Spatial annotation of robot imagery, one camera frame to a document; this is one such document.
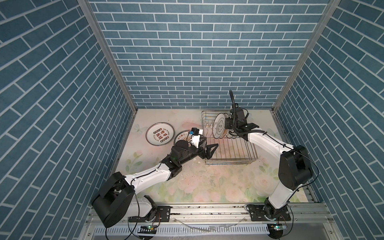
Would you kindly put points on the large plate green rim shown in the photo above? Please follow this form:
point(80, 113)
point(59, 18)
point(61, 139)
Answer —
point(160, 134)

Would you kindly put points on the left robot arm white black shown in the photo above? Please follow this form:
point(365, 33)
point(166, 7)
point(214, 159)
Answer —
point(118, 196)

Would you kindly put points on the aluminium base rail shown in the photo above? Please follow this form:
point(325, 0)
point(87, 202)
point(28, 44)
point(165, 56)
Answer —
point(231, 213)

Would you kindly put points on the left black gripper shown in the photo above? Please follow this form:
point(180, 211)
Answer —
point(206, 155)

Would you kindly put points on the right green circuit board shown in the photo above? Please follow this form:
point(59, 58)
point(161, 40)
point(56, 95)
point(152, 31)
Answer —
point(277, 227)

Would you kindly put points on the left green circuit board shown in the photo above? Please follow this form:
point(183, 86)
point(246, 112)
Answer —
point(147, 230)

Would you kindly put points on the right aluminium corner post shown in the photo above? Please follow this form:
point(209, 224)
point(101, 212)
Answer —
point(319, 28)

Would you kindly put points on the white slotted cable duct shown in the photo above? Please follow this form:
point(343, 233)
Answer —
point(182, 230)

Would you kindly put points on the left aluminium corner post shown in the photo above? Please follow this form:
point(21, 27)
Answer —
point(96, 29)

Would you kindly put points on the green circuit board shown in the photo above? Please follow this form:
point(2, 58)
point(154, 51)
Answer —
point(147, 230)
point(277, 227)

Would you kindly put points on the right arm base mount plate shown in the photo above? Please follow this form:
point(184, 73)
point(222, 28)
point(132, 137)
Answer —
point(258, 214)

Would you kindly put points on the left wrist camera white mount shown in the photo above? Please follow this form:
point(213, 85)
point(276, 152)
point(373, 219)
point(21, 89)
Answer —
point(195, 137)

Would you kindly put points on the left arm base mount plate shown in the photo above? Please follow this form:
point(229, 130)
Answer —
point(157, 215)

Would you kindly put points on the metal wire dish rack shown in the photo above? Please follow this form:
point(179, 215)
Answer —
point(231, 150)

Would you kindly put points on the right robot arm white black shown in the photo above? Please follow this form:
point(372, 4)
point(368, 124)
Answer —
point(295, 166)

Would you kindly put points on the aluminium corner post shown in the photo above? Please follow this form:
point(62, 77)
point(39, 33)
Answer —
point(319, 28)
point(96, 29)

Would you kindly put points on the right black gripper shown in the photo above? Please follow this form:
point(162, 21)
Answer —
point(227, 120)

